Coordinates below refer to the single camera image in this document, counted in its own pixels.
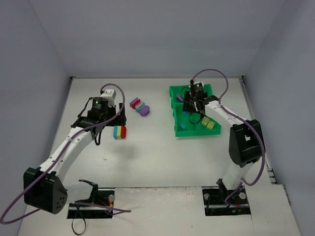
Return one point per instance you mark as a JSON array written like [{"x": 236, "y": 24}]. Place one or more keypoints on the lime green small lego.
[{"x": 205, "y": 121}]

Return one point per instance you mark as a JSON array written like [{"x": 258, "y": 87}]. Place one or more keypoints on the green divided sorting tray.
[{"x": 187, "y": 124}]

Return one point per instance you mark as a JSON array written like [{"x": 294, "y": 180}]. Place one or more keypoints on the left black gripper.
[{"x": 120, "y": 117}]

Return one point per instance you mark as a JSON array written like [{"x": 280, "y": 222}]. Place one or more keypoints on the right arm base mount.
[{"x": 216, "y": 205}]

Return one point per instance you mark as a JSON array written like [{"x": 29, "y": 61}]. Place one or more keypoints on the teal printed purple lego stack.
[{"x": 142, "y": 109}]

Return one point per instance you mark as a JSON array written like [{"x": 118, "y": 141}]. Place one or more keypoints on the purple sloped lego brick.
[{"x": 179, "y": 98}]

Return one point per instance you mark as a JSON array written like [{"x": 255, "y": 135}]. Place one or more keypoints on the lime green lego brick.
[{"x": 210, "y": 125}]

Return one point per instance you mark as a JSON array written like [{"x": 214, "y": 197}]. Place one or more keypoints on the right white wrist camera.
[{"x": 196, "y": 85}]

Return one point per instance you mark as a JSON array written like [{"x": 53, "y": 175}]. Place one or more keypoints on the purple lego with red brick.
[{"x": 134, "y": 102}]

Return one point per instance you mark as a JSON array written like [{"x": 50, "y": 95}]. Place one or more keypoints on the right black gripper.
[{"x": 188, "y": 105}]

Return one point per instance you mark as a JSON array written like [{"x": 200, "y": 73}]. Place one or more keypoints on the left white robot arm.
[{"x": 43, "y": 186}]

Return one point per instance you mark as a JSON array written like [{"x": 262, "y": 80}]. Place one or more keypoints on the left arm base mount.
[{"x": 106, "y": 198}]

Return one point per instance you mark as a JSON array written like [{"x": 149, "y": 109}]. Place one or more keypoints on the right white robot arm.
[{"x": 245, "y": 136}]

